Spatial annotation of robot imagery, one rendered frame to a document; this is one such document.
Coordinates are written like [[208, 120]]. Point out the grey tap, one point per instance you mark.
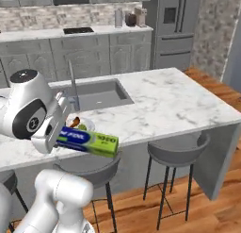
[[74, 86]]

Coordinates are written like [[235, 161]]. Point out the pale tall canister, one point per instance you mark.
[[118, 18]]

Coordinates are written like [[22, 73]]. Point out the grey bar stool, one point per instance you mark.
[[9, 180], [100, 174], [175, 155]]

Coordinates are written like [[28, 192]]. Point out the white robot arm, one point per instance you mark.
[[62, 192]]

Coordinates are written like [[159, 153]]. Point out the brown chicken drumstick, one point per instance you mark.
[[75, 121]]

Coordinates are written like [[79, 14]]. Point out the white plate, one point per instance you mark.
[[89, 124]]

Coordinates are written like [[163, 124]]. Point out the green broccoli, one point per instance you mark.
[[82, 127]]

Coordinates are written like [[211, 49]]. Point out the grey base cupboards run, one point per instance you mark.
[[94, 54]]

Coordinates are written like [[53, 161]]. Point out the grey sink basin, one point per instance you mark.
[[100, 95]]

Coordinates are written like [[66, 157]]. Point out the dark brown jar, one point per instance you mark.
[[131, 19]]

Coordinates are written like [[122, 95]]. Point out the black hob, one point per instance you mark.
[[78, 30]]

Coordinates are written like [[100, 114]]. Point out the blue green aluminium foil box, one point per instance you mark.
[[94, 141]]

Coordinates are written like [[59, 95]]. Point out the grey fridge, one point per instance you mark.
[[175, 29]]

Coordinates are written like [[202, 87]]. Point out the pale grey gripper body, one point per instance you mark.
[[54, 139]]

